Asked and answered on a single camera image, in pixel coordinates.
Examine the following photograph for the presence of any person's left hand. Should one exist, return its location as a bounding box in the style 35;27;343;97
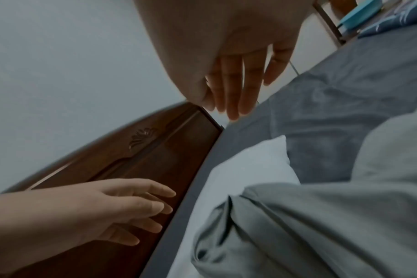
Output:
0;178;177;276

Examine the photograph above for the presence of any person's right hand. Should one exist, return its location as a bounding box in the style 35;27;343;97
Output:
132;0;316;121

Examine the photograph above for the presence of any white pillow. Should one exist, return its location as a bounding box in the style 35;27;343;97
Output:
167;135;302;278

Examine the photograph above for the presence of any grey pillowcase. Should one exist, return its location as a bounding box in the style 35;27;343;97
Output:
191;105;417;278

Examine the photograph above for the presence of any carved brown wooden headboard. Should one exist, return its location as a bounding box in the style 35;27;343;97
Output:
2;101;227;278

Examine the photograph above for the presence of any brown wooden chair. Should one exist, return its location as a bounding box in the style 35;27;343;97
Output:
312;0;367;46

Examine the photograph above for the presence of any blue plastic basin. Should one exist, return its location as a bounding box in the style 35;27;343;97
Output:
338;0;384;28

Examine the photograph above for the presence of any navy patterned quilt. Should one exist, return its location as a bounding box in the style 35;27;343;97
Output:
357;0;417;39

